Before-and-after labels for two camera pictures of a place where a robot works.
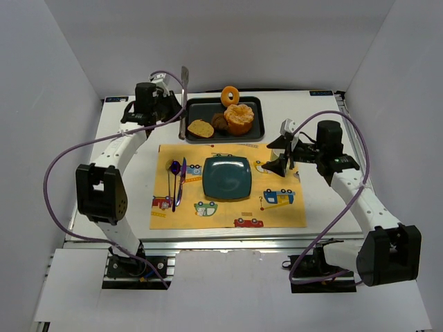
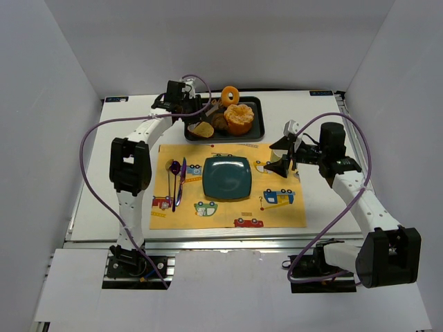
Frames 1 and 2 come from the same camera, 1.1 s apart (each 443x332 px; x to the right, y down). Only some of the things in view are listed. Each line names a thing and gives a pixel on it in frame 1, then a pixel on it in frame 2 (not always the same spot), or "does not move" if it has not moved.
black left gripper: [173, 104] to [196, 104]
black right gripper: [288, 154] does not move
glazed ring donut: [224, 96] does not move
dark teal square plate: [227, 178] does not move
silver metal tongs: [185, 76] to [216, 106]
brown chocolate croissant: [219, 122] does not move
